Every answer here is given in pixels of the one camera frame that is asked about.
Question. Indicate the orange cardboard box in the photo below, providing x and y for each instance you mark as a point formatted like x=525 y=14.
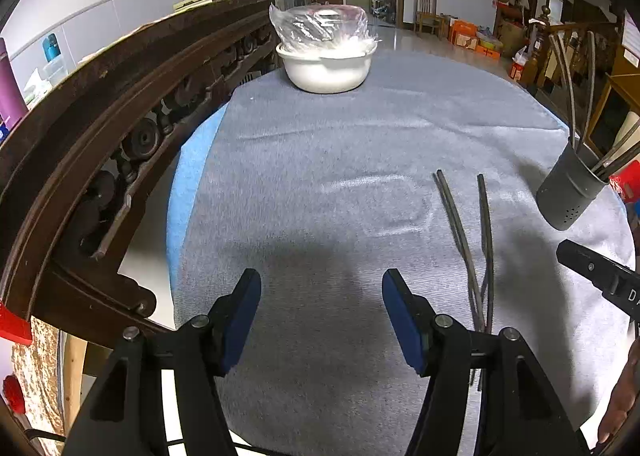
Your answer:
x=462 y=33

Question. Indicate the grey felt table cloth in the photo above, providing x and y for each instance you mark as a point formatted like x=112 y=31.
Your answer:
x=325 y=216

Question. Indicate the person's right hand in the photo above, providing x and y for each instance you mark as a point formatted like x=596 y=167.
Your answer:
x=622 y=401

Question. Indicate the red plastic block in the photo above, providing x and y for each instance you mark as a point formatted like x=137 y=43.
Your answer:
x=15 y=326

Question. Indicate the grey metal chopstick holder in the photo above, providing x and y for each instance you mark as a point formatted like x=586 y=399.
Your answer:
x=567 y=196

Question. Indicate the white bowl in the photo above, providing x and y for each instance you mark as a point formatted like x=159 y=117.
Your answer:
x=325 y=70

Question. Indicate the dark carved wooden bench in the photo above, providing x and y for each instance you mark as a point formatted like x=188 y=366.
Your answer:
x=100 y=135

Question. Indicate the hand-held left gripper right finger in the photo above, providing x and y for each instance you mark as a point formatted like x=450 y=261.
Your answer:
x=404 y=326

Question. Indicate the dark chopstick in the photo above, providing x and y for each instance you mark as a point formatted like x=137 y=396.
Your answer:
x=462 y=231
x=565 y=85
x=625 y=154
x=590 y=85
x=627 y=167
x=622 y=136

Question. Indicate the teal bottle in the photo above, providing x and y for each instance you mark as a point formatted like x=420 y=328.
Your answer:
x=51 y=48

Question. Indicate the wooden dining chair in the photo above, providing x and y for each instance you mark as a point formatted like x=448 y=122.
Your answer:
x=427 y=10

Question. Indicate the orange patterned cloth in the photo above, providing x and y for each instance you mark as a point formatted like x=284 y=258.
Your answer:
x=40 y=376

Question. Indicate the wall calendar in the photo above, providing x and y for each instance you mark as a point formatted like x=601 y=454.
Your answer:
x=632 y=40

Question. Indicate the clear plastic bag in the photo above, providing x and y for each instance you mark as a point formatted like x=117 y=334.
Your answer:
x=320 y=25

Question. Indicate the blue table cover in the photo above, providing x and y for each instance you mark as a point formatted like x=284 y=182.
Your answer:
x=192 y=175

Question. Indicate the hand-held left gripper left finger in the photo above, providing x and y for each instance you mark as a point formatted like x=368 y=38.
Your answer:
x=240 y=323

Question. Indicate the purple bottle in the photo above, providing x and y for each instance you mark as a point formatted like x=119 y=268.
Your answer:
x=10 y=90

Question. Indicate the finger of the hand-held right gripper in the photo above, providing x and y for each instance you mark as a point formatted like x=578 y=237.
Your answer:
x=600 y=273

